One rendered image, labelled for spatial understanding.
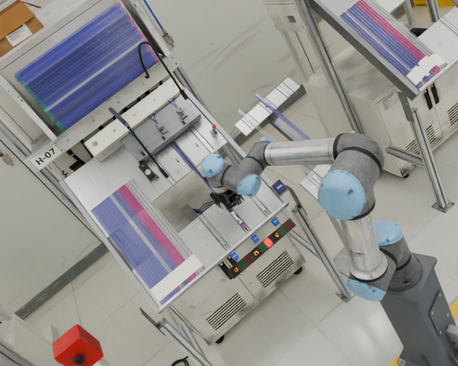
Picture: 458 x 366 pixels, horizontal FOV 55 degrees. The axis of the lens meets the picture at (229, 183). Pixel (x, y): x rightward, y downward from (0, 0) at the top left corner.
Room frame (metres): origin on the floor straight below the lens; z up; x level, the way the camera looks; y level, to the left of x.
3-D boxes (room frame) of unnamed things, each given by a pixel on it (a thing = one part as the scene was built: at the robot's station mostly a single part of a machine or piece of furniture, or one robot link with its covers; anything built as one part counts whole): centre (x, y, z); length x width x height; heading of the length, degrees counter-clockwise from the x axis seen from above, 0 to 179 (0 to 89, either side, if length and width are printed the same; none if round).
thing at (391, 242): (0.99, -0.31, 0.72); 0.13 x 0.12 x 0.14; 123
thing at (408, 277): (1.00, -0.32, 0.60); 0.15 x 0.15 x 0.10
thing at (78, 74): (1.92, 0.21, 1.52); 0.51 x 0.13 x 0.27; 100
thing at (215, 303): (2.03, 0.29, 0.31); 0.70 x 0.65 x 0.62; 100
